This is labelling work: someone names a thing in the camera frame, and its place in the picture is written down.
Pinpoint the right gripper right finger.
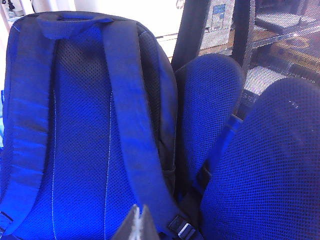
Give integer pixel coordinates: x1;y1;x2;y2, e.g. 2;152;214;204
137;203;161;240

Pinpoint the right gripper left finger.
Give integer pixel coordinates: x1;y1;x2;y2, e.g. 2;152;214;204
112;204;140;240

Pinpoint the dark blue backpack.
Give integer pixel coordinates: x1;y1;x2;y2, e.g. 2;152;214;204
0;11;198;240

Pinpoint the black mesh office chair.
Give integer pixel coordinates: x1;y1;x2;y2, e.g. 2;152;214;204
171;0;320;121

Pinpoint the blue mesh lumbar cushion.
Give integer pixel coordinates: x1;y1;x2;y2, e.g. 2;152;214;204
174;53;245;199
199;76;320;240

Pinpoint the blue white wall poster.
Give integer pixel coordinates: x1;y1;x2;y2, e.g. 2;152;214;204
199;0;236;51

